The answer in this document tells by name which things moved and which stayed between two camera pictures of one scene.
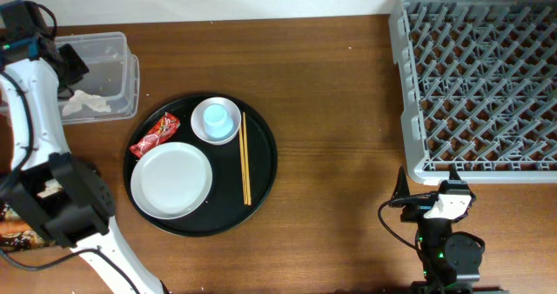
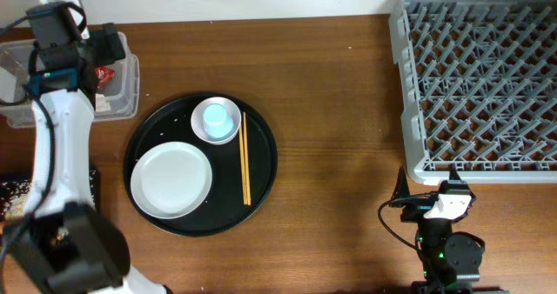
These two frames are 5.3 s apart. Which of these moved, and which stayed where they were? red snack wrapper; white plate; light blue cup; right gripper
Moved: red snack wrapper
Stayed: white plate; light blue cup; right gripper
